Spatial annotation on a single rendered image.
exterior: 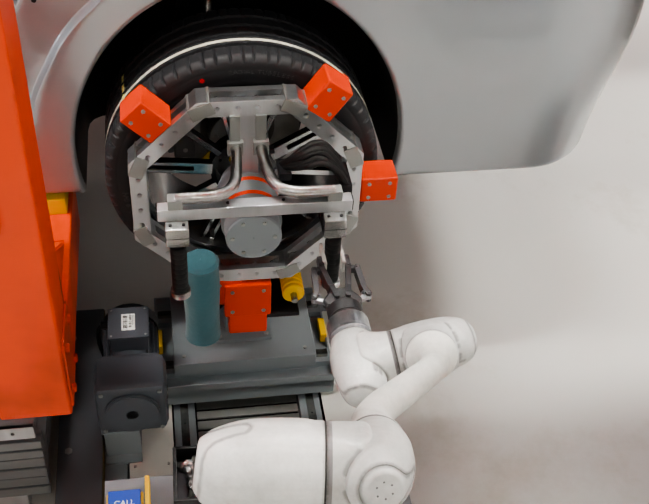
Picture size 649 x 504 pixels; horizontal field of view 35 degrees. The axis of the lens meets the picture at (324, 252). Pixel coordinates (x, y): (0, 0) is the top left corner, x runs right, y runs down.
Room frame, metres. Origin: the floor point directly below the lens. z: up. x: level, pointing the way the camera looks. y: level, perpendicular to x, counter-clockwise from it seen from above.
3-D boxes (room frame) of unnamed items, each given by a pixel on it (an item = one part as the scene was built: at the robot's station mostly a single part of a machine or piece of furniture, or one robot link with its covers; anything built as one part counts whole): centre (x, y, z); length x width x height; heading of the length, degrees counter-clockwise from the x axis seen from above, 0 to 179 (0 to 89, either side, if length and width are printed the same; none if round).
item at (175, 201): (1.76, 0.27, 1.03); 0.19 x 0.18 x 0.11; 11
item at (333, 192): (1.80, 0.07, 1.03); 0.19 x 0.18 x 0.11; 11
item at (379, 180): (1.96, -0.11, 0.85); 0.09 x 0.08 x 0.07; 101
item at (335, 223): (1.73, -0.01, 0.93); 0.09 x 0.05 x 0.05; 11
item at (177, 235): (1.66, 0.32, 0.93); 0.09 x 0.05 x 0.05; 11
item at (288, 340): (2.06, 0.23, 0.32); 0.40 x 0.30 x 0.28; 101
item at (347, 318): (1.48, -0.06, 0.83); 0.09 x 0.06 x 0.09; 101
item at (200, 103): (1.90, 0.19, 0.85); 0.54 x 0.07 x 0.54; 101
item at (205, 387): (2.06, 0.23, 0.13); 0.50 x 0.36 x 0.10; 101
